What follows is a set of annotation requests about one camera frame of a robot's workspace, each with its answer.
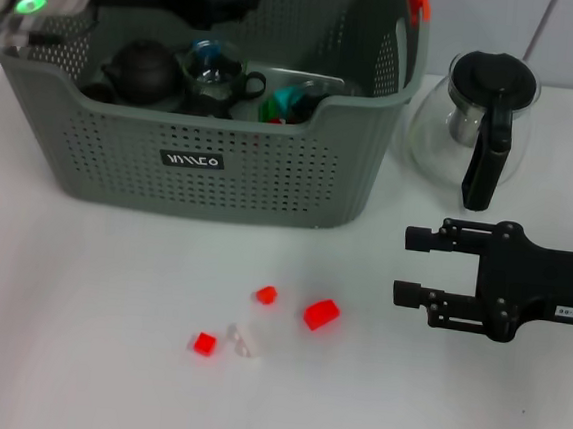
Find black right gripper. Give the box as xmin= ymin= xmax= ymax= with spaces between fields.
xmin=389 ymin=211 xmax=573 ymax=350

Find blue square toy brick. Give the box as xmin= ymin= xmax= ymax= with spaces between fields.
xmin=188 ymin=39 xmax=225 ymax=67

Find glass teacup with black base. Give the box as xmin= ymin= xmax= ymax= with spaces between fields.
xmin=294 ymin=92 xmax=331 ymax=125
xmin=299 ymin=76 xmax=349 ymax=103
xmin=174 ymin=88 xmax=239 ymax=121
xmin=180 ymin=37 xmax=271 ymax=108

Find large red sloped brick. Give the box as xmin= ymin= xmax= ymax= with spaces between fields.
xmin=301 ymin=296 xmax=343 ymax=335

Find small green toy brick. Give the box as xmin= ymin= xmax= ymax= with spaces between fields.
xmin=258 ymin=94 xmax=281 ymax=123

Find teal square toy brick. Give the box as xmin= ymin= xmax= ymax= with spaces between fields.
xmin=269 ymin=85 xmax=307 ymax=120

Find small red toy brick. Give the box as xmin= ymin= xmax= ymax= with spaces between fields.
xmin=189 ymin=330 xmax=220 ymax=358
xmin=253 ymin=284 xmax=280 ymax=306

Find white toy brick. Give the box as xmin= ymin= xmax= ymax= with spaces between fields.
xmin=223 ymin=322 xmax=264 ymax=362

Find grey-green perforated storage bin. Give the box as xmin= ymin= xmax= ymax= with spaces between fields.
xmin=0 ymin=0 xmax=434 ymax=240

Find dark clay teapot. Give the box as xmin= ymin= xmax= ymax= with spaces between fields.
xmin=97 ymin=34 xmax=190 ymax=111

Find small dark clay cup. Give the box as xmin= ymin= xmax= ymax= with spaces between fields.
xmin=79 ymin=80 xmax=120 ymax=105

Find orange bin handle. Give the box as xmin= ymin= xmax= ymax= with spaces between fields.
xmin=403 ymin=0 xmax=432 ymax=25

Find glass pot with black handle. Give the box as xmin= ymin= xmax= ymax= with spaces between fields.
xmin=401 ymin=43 xmax=545 ymax=217

